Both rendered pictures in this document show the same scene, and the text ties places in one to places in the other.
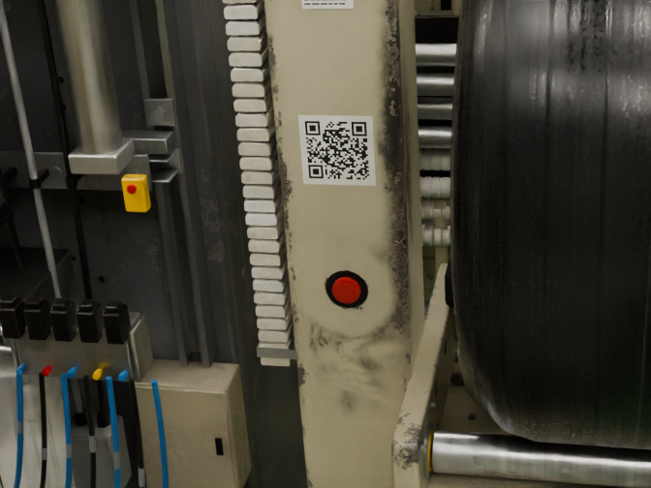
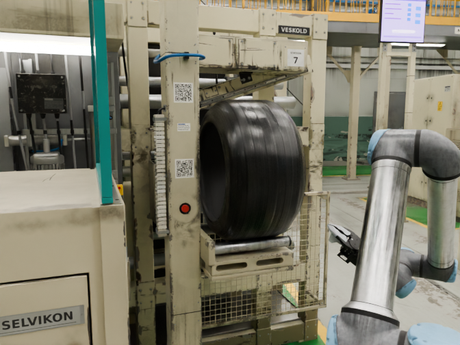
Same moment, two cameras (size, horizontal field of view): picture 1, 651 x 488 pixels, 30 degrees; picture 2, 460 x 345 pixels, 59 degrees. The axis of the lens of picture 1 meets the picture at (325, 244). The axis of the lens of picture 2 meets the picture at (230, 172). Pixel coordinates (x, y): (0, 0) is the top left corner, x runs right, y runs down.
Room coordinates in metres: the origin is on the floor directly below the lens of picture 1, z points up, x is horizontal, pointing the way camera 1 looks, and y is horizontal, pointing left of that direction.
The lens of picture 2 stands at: (-0.27, 0.69, 1.42)
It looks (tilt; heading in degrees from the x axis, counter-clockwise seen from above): 8 degrees down; 327
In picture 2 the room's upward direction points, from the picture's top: straight up
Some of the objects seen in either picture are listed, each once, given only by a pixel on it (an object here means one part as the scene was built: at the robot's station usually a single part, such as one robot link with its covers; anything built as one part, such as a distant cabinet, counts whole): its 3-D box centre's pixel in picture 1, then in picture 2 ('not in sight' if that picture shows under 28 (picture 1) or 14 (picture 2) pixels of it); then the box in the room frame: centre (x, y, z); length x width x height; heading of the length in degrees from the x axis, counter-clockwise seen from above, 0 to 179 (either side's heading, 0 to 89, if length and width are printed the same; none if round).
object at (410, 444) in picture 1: (433, 377); (198, 239); (1.19, -0.11, 0.90); 0.40 x 0.03 x 0.10; 166
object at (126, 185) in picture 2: not in sight; (128, 250); (2.04, -0.09, 0.61); 0.33 x 0.06 x 0.86; 166
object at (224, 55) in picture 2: not in sight; (241, 57); (1.40, -0.48, 1.71); 0.61 x 0.25 x 0.15; 76
